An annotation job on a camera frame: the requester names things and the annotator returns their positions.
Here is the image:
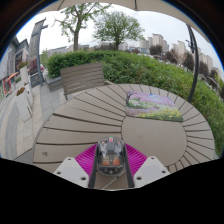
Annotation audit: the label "white planter with red flowers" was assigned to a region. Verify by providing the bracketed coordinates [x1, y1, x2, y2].
[15, 59, 32, 86]

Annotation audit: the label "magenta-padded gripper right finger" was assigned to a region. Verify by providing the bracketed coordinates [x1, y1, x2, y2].
[122, 143, 172, 189]

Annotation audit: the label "grey shopfront building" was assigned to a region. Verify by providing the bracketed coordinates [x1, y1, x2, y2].
[0, 35, 30, 101]

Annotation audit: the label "brown slatted wooden chair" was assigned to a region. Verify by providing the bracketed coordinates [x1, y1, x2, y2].
[59, 62, 114, 101]

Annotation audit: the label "transparent grey computer mouse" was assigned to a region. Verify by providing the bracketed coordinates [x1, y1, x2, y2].
[96, 135, 126, 177]

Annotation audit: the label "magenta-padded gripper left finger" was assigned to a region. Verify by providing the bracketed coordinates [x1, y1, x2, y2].
[53, 143, 101, 190]

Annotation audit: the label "dark curved parasol pole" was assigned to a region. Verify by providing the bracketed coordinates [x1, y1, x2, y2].
[185, 24, 200, 104]

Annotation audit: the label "grey stone sign pillar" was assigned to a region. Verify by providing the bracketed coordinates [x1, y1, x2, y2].
[28, 18, 49, 88]

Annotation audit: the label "beige parasol canopy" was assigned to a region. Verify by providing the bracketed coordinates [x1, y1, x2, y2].
[43, 0, 211, 44]

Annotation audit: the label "round dense-crowned tree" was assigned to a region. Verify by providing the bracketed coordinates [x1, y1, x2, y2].
[93, 10, 146, 51]

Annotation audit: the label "distant beige apartment buildings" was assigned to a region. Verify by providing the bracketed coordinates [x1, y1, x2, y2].
[138, 32, 221, 81]

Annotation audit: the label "white planter with orange flowers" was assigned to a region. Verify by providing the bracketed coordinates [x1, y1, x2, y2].
[14, 86, 34, 123]

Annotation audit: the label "flower landscape print mouse pad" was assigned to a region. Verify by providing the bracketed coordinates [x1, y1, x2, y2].
[124, 91, 185, 123]

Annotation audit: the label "tall thin-crowned tree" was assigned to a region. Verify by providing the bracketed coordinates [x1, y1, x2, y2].
[54, 3, 104, 53]

